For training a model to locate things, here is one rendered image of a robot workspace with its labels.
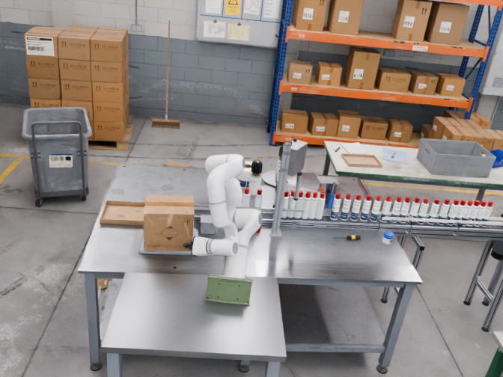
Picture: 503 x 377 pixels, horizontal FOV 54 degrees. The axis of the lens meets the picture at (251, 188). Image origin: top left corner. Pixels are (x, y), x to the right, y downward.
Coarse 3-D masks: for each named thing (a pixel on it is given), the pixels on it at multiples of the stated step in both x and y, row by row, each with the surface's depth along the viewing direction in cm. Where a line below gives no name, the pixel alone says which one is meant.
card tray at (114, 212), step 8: (112, 200) 356; (104, 208) 347; (112, 208) 354; (120, 208) 355; (128, 208) 356; (136, 208) 357; (104, 216) 343; (112, 216) 344; (120, 216) 345; (128, 216) 346; (136, 216) 347; (120, 224) 336; (128, 224) 337; (136, 224) 337
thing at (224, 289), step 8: (208, 280) 270; (216, 280) 270; (224, 280) 270; (232, 280) 269; (240, 280) 269; (248, 280) 269; (208, 288) 273; (216, 288) 273; (224, 288) 272; (232, 288) 272; (240, 288) 272; (248, 288) 272; (208, 296) 278; (216, 296) 275; (224, 296) 274; (232, 296) 274; (240, 296) 274; (248, 296) 274; (240, 304) 276; (248, 304) 276
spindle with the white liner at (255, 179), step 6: (252, 162) 367; (258, 162) 366; (252, 168) 369; (258, 168) 366; (252, 174) 372; (258, 174) 370; (252, 180) 371; (258, 180) 371; (252, 186) 373; (258, 186) 374; (252, 192) 375; (252, 198) 377
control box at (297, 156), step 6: (294, 144) 323; (300, 144) 324; (306, 144) 328; (294, 150) 316; (300, 150) 321; (294, 156) 318; (300, 156) 325; (294, 162) 320; (300, 162) 328; (288, 168) 323; (294, 168) 322; (300, 168) 332; (288, 174) 325; (294, 174) 325
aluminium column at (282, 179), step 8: (288, 144) 315; (288, 160) 320; (280, 176) 325; (280, 184) 328; (280, 192) 330; (280, 200) 334; (280, 208) 336; (280, 216) 339; (272, 224) 345; (272, 232) 344
